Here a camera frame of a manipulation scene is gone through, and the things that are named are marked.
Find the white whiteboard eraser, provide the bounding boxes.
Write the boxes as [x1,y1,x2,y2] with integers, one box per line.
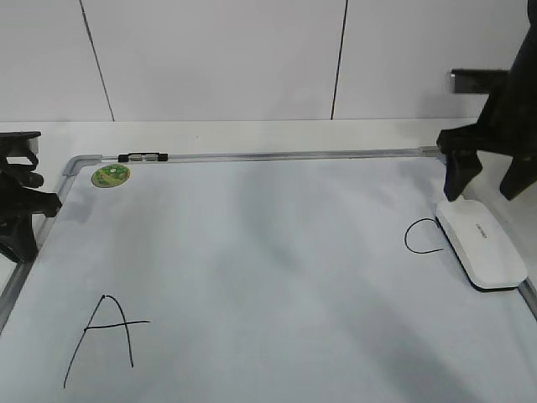
[435,199,528,292]

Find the dark wall socket plate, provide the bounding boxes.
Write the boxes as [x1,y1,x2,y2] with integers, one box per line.
[449,69,508,94]

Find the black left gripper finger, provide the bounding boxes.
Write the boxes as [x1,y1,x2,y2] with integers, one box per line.
[16,187,62,217]
[1,215,38,263]

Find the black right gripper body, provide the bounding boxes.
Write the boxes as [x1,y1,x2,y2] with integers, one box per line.
[436,1,536,154]

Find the white whiteboard with grey frame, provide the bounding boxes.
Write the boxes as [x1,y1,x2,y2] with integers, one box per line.
[1,151,536,402]

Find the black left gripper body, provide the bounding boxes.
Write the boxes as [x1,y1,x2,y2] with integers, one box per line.
[1,131,44,217]

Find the round green sticker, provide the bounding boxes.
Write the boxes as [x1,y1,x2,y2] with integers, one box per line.
[91,164,130,189]

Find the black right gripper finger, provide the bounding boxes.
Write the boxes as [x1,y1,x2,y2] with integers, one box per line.
[499,151,536,200]
[444,150,482,202]

